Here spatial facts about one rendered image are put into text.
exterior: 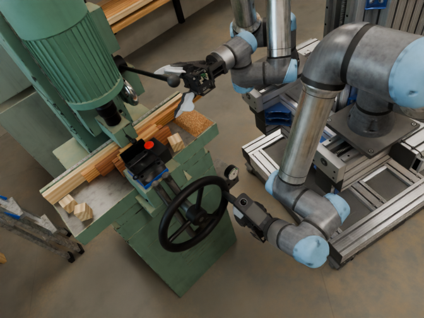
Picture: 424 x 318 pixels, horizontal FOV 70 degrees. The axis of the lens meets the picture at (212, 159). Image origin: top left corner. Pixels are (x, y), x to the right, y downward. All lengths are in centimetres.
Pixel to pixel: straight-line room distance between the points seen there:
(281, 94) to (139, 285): 128
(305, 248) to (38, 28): 78
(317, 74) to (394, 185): 123
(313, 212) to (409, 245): 115
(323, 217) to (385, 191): 102
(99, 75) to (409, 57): 70
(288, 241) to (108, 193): 59
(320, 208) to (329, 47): 38
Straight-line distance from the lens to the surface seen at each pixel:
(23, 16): 83
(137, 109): 148
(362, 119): 114
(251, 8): 126
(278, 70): 105
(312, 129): 74
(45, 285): 222
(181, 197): 88
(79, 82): 89
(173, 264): 149
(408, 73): 61
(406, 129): 122
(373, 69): 62
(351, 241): 160
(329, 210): 82
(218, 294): 175
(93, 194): 109
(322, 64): 67
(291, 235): 80
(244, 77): 105
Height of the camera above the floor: 166
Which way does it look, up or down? 49 degrees down
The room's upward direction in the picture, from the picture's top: 17 degrees counter-clockwise
